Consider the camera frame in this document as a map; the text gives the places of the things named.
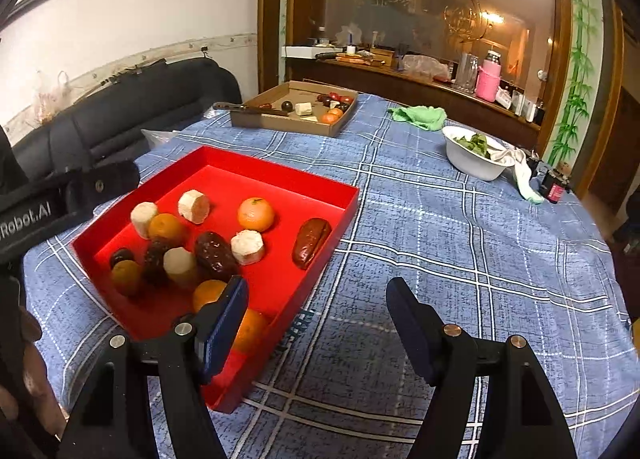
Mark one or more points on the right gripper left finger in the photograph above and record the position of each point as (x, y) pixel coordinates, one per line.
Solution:
(112, 415)

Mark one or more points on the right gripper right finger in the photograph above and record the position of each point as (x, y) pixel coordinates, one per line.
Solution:
(521, 417)

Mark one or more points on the dark plum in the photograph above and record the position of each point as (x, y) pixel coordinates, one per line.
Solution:
(120, 255)

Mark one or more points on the sugarcane piece square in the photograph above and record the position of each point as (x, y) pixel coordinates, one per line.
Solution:
(141, 217)

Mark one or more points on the red tray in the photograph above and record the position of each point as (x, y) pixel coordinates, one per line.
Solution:
(277, 288)

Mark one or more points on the sugarcane piece bottom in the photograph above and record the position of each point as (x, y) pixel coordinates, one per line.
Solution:
(180, 266)

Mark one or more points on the large red date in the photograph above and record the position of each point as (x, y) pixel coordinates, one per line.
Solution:
(214, 255)

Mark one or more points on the shiny red date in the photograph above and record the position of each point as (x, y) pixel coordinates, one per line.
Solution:
(309, 240)

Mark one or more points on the wrinkled red date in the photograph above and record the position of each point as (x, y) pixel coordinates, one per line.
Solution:
(153, 271)

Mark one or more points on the small orange mandarin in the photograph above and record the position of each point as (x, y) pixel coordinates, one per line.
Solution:
(250, 331)

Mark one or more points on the left gloved hand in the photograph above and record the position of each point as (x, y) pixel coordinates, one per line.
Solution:
(24, 377)

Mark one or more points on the black sofa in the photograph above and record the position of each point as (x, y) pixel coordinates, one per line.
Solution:
(108, 126)

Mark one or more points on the blue plaid tablecloth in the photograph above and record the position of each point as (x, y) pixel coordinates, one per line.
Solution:
(341, 385)

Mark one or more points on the knife on box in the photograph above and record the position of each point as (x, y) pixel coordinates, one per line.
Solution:
(245, 108)

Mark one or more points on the white cloth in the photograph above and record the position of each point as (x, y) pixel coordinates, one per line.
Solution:
(522, 173)

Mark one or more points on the black jar red label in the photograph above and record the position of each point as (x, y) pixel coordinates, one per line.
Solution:
(555, 184)

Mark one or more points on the white bowl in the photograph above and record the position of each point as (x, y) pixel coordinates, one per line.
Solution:
(487, 164)

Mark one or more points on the green leaves in bowl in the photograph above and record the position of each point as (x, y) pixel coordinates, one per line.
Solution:
(477, 144)

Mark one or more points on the cardboard box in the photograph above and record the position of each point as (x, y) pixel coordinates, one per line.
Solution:
(313, 108)

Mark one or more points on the green cloth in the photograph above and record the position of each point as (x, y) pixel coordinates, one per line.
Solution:
(427, 118)

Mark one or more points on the pink thermos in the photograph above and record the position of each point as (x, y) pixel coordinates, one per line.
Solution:
(488, 78)

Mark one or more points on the glass pitcher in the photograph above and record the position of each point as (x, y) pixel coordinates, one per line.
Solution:
(466, 76)

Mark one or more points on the wooden counter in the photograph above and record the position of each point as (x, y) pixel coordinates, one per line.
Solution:
(460, 107)

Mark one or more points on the plastic bag on counter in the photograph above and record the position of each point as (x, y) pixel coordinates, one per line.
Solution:
(426, 66)

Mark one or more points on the bamboo wall painting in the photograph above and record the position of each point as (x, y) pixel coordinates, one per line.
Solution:
(581, 84)

